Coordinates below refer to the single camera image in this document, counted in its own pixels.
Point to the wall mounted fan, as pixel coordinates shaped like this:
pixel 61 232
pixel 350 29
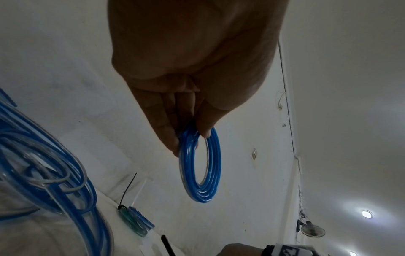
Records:
pixel 313 228

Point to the person's right hand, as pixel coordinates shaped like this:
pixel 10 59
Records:
pixel 240 251

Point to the person's left hand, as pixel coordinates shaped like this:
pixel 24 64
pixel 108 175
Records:
pixel 196 50

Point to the white wall switch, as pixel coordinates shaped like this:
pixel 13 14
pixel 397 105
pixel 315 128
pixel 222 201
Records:
pixel 254 153

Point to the round ceiling light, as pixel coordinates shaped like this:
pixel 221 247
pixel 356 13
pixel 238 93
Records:
pixel 352 253
pixel 367 213

